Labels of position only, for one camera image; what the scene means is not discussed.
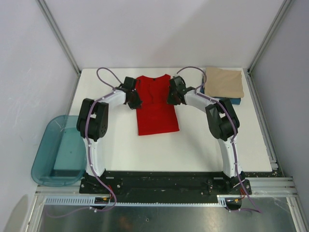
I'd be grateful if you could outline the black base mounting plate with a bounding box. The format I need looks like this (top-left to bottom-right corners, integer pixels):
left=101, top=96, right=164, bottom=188
left=79, top=171, right=252, bottom=204

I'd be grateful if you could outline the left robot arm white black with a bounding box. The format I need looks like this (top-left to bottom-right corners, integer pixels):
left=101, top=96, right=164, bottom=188
left=76, top=77, right=142, bottom=193

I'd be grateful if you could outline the aluminium frame post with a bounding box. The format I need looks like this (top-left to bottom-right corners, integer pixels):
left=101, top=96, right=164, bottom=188
left=36, top=0, right=82, bottom=74
left=247, top=0, right=295, bottom=74

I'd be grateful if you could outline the teal translucent plastic bin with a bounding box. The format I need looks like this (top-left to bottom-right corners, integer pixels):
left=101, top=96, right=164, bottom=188
left=31, top=115, right=87, bottom=187

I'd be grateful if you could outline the grey slotted cable duct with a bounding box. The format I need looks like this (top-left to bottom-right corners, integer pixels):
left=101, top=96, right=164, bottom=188
left=44, top=196, right=242, bottom=208

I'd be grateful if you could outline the right aluminium frame post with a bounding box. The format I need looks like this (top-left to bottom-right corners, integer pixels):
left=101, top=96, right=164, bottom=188
left=247, top=0, right=295, bottom=74

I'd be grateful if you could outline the folded beige t-shirt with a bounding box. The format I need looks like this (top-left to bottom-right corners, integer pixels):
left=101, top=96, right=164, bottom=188
left=204, top=67, right=244, bottom=98

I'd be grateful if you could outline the folded blue t-shirt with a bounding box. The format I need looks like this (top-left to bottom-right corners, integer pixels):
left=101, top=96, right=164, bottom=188
left=199, top=78, right=241, bottom=105

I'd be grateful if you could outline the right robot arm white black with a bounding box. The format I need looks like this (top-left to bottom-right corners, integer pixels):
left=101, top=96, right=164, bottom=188
left=167, top=76, right=244, bottom=194

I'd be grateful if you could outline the red t-shirt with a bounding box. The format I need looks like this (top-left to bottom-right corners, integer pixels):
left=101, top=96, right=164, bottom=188
left=135, top=74, right=180, bottom=136

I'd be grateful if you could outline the left aluminium frame post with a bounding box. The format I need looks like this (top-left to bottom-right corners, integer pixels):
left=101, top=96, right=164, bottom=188
left=36, top=0, right=82, bottom=74

